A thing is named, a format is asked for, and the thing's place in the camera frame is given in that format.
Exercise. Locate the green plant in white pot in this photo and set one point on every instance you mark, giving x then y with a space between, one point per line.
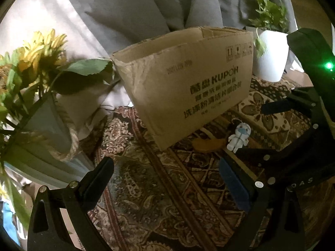
269 55

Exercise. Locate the patterned fringed table runner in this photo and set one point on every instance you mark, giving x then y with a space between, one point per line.
162 188

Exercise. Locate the pale pink curtain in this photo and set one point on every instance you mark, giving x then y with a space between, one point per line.
52 10

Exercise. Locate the brown cardboard box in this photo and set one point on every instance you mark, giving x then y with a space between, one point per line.
183 89

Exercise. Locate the grey curtain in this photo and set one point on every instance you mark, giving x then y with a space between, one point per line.
157 2

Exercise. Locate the grey-green flower vase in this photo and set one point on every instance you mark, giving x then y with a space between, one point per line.
44 141

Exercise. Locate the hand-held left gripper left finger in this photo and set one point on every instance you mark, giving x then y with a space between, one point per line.
94 185

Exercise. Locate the brown wooden piece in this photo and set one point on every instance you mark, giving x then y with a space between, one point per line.
208 145

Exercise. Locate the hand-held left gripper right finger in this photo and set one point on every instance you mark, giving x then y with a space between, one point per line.
233 185

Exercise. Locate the small white astronaut figurine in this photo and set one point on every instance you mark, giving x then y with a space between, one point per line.
238 137

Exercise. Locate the sunflower bouquet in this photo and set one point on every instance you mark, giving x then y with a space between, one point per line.
39 55

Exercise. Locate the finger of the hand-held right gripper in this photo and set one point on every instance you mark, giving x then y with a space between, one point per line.
295 102
282 151

